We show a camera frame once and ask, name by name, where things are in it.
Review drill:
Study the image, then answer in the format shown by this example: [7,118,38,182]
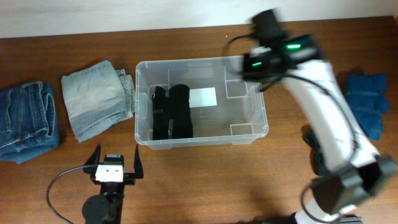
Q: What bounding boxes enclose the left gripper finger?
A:
[83,144,101,173]
[134,145,144,179]

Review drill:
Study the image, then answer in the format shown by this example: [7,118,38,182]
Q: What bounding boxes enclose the light blue jeans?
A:
[61,60,136,142]

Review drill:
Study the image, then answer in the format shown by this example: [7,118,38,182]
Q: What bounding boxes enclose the black garment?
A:
[152,84,193,141]

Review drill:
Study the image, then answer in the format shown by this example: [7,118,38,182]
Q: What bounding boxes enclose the blue garment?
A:
[344,73,389,141]

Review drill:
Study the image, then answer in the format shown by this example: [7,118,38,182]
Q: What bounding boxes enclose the dark teal garment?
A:
[301,125,330,176]

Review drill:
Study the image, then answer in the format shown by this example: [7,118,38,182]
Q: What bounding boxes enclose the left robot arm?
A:
[82,145,144,224]

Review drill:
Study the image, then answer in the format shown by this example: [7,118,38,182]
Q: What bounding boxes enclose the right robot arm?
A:
[240,9,397,223]

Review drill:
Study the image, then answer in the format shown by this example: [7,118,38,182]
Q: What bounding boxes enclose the white label in box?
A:
[189,87,217,108]

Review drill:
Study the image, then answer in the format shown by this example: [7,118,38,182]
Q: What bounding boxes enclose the dark blue folded jeans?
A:
[1,82,60,164]

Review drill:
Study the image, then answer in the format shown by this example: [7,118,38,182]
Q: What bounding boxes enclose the clear plastic storage box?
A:
[134,56,269,150]

